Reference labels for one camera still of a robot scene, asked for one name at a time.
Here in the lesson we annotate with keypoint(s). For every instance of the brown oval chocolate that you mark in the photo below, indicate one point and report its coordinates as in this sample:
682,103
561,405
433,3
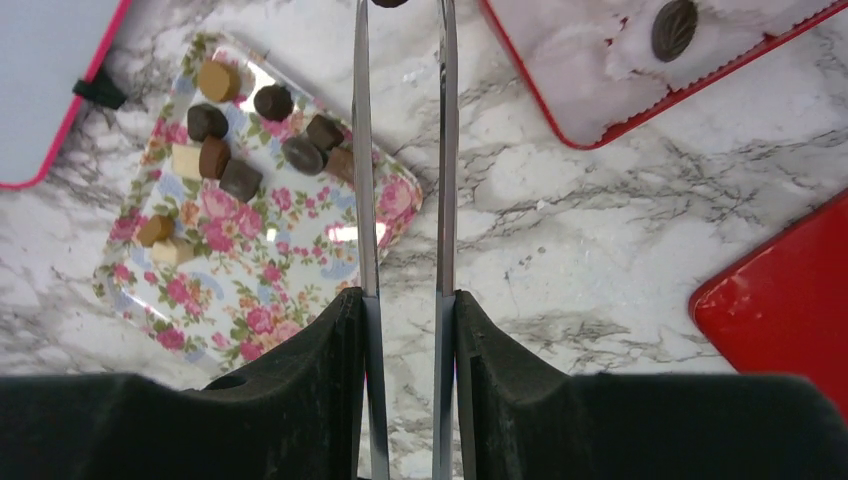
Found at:
673,29

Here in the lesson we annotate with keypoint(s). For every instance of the white board pink frame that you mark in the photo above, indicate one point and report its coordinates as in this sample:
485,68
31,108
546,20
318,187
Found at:
52,55

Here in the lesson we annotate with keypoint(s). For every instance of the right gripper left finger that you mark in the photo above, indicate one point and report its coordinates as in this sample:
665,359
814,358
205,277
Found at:
295,412

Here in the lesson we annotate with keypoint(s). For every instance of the dark ridged chocolate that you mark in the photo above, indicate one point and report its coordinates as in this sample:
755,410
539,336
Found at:
303,156

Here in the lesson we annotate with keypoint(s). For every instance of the dark round chocolate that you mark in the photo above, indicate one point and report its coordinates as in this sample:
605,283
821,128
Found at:
273,102

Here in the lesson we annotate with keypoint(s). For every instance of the caramel round chocolate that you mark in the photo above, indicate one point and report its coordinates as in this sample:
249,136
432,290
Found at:
218,81

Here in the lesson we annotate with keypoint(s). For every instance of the red chocolate box base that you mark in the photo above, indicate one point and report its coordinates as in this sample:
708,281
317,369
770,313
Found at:
590,66

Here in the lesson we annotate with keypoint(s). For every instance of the white block chocolate lower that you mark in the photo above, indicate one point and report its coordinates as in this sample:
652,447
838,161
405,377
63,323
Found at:
172,252

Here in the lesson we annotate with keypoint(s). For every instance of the white square chocolate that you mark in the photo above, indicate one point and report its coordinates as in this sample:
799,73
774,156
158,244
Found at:
186,161

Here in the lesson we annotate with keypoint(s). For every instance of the floral rectangular tray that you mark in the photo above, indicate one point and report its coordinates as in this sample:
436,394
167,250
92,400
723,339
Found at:
262,269

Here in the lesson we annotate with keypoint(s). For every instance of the dark oval chocolate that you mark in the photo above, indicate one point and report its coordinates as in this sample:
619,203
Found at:
389,4

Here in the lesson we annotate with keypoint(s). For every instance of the caramel block chocolate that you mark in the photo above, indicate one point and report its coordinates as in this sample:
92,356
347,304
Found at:
157,228

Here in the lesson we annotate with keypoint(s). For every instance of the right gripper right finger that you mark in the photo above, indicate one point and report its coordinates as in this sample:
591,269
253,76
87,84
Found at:
521,418

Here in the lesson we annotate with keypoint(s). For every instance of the red box lid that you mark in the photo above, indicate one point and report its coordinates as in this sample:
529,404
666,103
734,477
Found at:
782,308

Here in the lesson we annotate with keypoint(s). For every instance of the brown block chocolate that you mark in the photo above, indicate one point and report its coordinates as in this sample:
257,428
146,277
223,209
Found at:
341,165

